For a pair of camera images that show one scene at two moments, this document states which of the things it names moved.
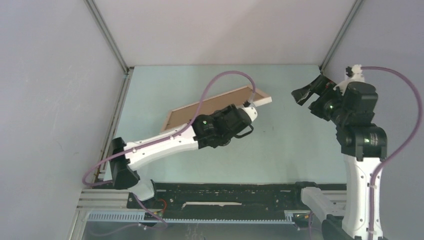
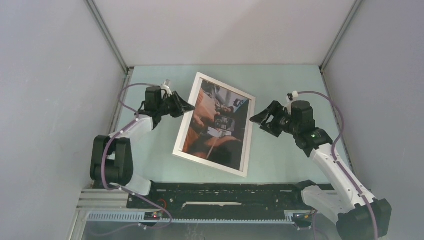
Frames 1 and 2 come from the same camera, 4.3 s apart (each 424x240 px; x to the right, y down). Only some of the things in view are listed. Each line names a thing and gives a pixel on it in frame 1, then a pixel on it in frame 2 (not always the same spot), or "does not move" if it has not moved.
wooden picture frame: (182, 116) → (192, 101)
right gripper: (318, 86) → (274, 108)
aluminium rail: (95, 198) does not move
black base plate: (216, 196) does not move
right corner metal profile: (340, 35) does not move
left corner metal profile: (108, 36) does not move
